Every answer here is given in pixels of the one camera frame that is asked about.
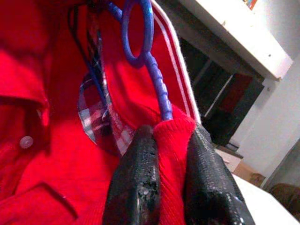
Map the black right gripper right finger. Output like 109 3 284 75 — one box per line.
184 127 256 225

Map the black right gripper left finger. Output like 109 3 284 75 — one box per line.
103 125 162 225

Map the red shirt with plaid pocket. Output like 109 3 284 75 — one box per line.
0 0 203 225

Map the blue plastic clothes hanger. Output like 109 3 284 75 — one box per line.
105 0 174 122

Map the plain brown cardboard box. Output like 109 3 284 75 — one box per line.
234 161 267 187

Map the brown wicker armchair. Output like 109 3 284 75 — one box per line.
269 182 300 213

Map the large black television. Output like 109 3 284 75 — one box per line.
180 38 235 118

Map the white wall shelf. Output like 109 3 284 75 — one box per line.
161 0 294 82

